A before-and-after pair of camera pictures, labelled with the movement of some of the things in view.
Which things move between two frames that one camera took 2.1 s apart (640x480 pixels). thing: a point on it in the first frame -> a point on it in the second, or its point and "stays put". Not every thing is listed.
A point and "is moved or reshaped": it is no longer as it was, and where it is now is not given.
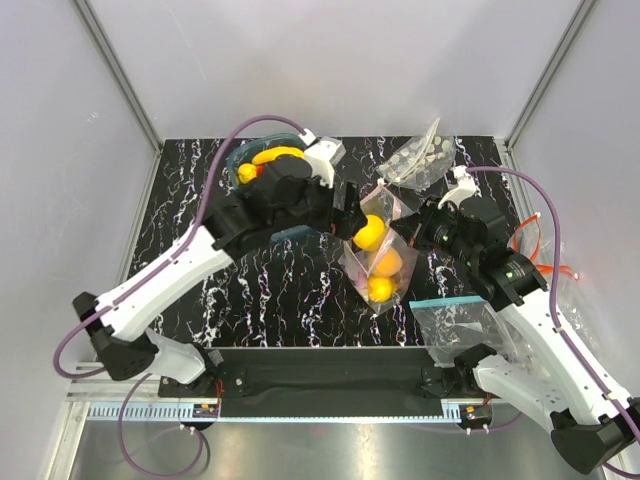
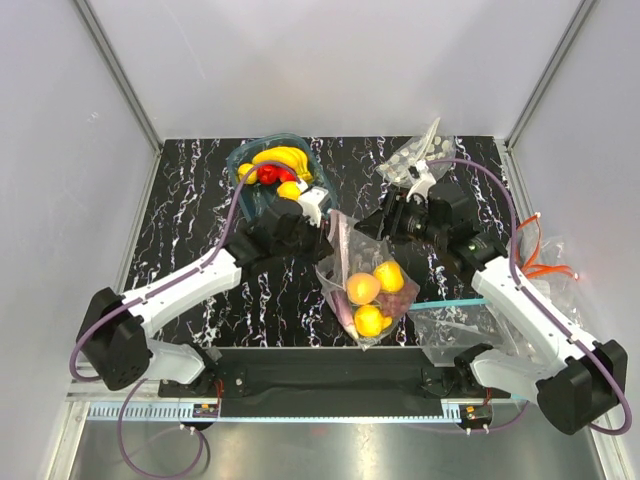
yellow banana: [273, 153] stays put
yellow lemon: [371, 237] -> [391, 276]
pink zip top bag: [381, 259] is moved or reshaped
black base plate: [320, 383] stays put
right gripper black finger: [408, 226] -> [371, 224]
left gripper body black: [316, 210] -> [305, 244]
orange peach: [389, 263] -> [363, 288]
